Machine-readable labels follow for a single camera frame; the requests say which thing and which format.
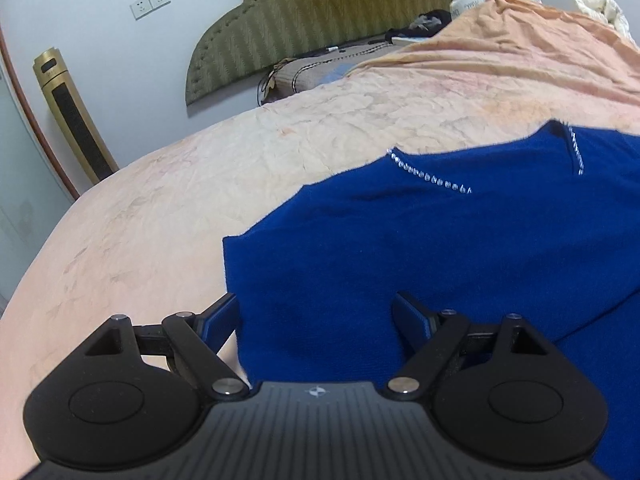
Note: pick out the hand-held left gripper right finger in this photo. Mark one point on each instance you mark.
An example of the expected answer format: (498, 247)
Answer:
(414, 321)

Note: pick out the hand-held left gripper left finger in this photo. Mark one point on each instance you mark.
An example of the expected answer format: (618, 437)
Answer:
(219, 321)

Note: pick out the blue knitted sweater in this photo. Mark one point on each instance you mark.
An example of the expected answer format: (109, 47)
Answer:
(400, 235)

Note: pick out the dark clothes pile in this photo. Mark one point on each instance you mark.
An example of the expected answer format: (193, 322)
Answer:
(425, 22)

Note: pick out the peach floral bedspread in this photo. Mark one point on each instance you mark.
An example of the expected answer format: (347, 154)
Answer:
(165, 200)

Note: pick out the gold tower fan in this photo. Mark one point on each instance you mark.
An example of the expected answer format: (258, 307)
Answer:
(75, 115)

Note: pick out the grey striped pillow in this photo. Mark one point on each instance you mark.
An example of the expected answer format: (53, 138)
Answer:
(310, 72)

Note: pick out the green padded headboard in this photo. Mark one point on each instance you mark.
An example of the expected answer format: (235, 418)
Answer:
(310, 15)

